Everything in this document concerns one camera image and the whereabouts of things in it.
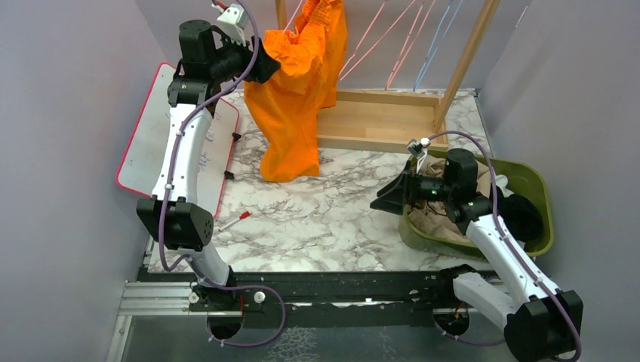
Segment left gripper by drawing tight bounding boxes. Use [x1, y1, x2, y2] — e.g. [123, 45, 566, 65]
[207, 28, 278, 83]

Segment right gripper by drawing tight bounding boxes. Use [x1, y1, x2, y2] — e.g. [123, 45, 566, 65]
[371, 161, 455, 214]

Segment olive green plastic basket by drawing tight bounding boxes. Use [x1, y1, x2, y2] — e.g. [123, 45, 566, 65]
[398, 158, 554, 259]

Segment orange shorts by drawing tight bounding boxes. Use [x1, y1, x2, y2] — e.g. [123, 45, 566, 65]
[245, 1, 348, 183]

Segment beige garment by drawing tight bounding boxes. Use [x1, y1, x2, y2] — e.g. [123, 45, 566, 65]
[407, 157, 494, 244]

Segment pink wire hanger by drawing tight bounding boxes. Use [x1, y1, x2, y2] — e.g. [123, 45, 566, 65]
[384, 0, 436, 91]
[282, 0, 305, 32]
[338, 1, 423, 81]

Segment white shorts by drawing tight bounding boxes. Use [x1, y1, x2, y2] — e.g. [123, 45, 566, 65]
[495, 174, 512, 196]

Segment blue wire hanger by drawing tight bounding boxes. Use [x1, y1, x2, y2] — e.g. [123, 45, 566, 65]
[413, 0, 466, 92]

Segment black shorts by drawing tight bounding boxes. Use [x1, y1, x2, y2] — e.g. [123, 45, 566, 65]
[497, 188, 543, 243]

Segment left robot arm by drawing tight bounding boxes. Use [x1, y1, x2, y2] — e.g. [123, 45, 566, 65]
[136, 20, 280, 310]

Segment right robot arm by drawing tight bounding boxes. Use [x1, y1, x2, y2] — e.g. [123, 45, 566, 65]
[370, 149, 583, 361]

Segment red capped marker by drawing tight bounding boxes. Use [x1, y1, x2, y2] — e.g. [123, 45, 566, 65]
[218, 210, 251, 232]

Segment pink framed whiteboard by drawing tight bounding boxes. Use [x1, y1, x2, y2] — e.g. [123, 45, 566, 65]
[115, 63, 240, 217]

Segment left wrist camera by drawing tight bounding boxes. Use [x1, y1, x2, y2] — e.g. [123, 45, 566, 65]
[211, 0, 249, 45]

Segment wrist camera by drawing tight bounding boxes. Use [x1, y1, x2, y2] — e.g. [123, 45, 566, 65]
[406, 137, 431, 173]
[211, 0, 249, 45]

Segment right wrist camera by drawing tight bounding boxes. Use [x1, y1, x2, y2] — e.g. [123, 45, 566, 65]
[406, 137, 431, 173]

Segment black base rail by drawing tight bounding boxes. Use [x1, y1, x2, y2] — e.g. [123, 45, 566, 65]
[118, 271, 473, 332]

